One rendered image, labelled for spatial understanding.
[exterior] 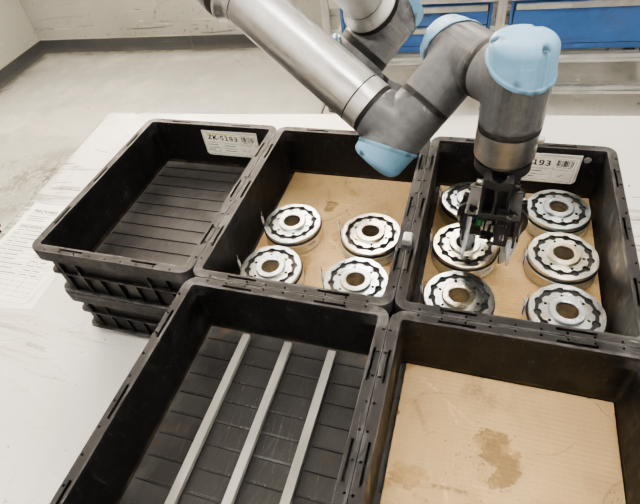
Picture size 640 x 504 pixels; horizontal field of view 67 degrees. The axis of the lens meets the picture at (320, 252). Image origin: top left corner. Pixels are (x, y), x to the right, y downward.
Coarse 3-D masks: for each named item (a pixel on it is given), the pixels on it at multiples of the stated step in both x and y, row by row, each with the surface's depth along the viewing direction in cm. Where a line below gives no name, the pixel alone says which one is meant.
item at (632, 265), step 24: (432, 144) 86; (552, 144) 82; (432, 168) 81; (624, 192) 72; (624, 216) 69; (624, 240) 66; (408, 264) 69; (408, 288) 65; (432, 312) 61; (456, 312) 61; (576, 336) 57; (600, 336) 56; (624, 336) 56
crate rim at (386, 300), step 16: (288, 128) 95; (304, 128) 95; (320, 128) 94; (272, 144) 92; (256, 176) 86; (416, 176) 80; (240, 192) 83; (416, 192) 78; (224, 224) 77; (400, 240) 71; (208, 256) 73; (400, 256) 68; (208, 272) 70; (400, 272) 67; (272, 288) 67; (288, 288) 67; (304, 288) 66; (320, 288) 66; (368, 304) 63; (384, 304) 63
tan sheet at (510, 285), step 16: (432, 240) 84; (528, 240) 81; (592, 240) 80; (512, 256) 79; (432, 272) 79; (496, 272) 77; (512, 272) 77; (496, 288) 75; (512, 288) 75; (528, 288) 74; (592, 288) 73; (496, 304) 73; (512, 304) 73
